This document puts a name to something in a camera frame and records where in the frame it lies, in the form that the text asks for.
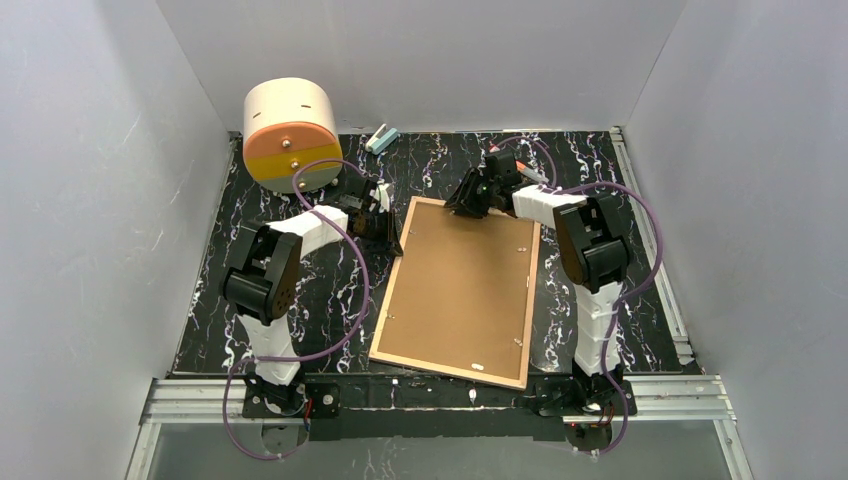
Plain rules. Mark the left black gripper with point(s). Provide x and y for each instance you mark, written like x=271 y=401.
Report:
x=374 y=221

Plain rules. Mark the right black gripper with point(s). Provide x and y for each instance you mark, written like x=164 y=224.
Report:
x=473 y=196

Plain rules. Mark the brown cardboard backing board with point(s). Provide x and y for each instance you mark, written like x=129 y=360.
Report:
x=457 y=291

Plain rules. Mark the white wooden picture frame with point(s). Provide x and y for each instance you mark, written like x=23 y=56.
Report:
x=384 y=331

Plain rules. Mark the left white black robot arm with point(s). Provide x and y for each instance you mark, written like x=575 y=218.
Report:
x=260 y=281

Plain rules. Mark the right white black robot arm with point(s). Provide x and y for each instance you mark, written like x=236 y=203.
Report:
x=595 y=258

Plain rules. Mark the grey orange marker pen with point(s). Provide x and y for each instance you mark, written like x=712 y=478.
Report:
x=531 y=174

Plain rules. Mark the small light blue clip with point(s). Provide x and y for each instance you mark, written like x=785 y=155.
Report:
x=381 y=139

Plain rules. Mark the round cream drawer box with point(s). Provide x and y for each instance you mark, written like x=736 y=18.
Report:
x=290 y=138

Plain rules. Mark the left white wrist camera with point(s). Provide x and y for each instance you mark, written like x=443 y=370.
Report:
x=383 y=196

